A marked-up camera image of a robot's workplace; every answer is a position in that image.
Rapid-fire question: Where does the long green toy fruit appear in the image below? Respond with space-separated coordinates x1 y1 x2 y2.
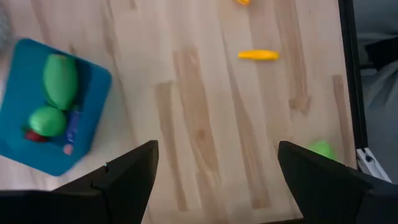
42 53 78 111

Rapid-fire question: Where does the light green toy fruit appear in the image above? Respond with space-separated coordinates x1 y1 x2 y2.
307 139 336 161

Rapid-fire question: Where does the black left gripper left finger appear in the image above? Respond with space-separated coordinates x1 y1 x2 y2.
54 140 160 224

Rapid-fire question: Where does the slim yellow toy vegetable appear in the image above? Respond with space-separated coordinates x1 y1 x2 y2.
238 49 280 62

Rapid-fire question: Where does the black aluminium rig frame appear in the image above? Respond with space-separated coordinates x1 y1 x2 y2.
338 0 392 184

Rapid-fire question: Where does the red toy strawberry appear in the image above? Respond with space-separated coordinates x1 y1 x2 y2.
24 129 47 143

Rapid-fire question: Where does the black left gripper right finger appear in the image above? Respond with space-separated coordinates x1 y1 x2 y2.
277 140 373 224

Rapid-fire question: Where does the teal plastic tupperware container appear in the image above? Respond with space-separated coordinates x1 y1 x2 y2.
0 37 113 177

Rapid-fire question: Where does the purple toy eggplant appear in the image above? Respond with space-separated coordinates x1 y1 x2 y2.
63 108 81 156

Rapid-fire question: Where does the round green toy lime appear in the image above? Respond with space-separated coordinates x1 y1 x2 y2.
28 105 68 138

